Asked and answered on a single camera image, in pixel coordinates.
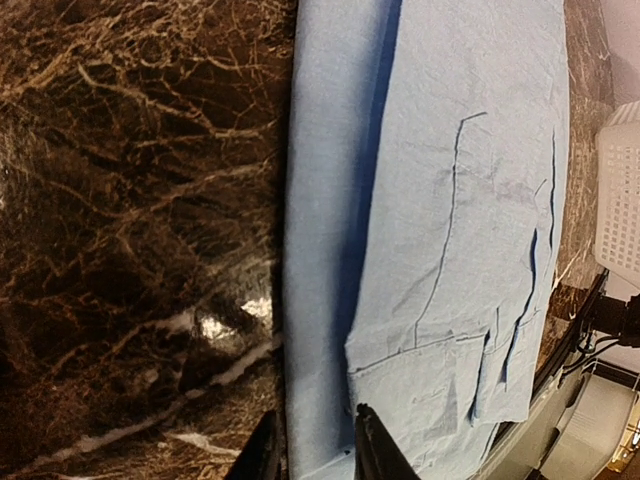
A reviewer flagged light blue long sleeve shirt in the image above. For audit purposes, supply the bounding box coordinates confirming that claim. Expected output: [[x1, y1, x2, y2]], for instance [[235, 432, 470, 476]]
[[283, 1, 569, 479]]

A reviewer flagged black front rail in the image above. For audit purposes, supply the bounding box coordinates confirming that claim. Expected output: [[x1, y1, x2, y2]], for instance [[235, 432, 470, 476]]
[[532, 272, 608, 398]]

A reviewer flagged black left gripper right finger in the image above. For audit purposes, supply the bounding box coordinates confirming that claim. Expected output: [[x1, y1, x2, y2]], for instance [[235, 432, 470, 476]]
[[355, 403, 419, 480]]

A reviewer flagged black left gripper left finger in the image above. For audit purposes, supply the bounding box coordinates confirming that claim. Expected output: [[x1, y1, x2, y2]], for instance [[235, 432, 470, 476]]
[[227, 410, 281, 480]]

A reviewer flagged white plastic mesh basket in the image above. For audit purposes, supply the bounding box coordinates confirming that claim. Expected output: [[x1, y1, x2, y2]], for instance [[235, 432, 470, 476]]
[[594, 101, 640, 285]]

